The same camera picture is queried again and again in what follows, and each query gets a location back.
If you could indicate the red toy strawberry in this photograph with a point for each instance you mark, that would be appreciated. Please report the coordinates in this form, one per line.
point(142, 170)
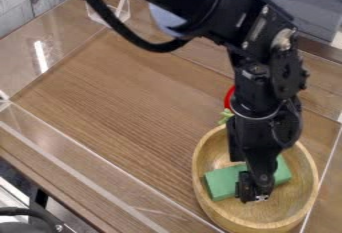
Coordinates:
point(228, 111)

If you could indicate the clear acrylic corner bracket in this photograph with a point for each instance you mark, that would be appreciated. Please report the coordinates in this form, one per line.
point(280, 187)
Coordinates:
point(122, 11)

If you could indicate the brown wooden bowl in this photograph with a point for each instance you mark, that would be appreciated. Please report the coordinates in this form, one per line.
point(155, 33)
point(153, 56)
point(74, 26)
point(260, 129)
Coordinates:
point(292, 200)

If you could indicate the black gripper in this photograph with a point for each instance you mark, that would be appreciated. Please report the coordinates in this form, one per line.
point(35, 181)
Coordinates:
point(258, 138)

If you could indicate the green rectangular block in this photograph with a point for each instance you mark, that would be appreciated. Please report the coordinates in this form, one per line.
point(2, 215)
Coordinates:
point(220, 180)

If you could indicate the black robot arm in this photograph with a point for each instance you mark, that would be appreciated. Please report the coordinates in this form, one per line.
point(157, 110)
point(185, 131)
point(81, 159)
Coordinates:
point(260, 35)

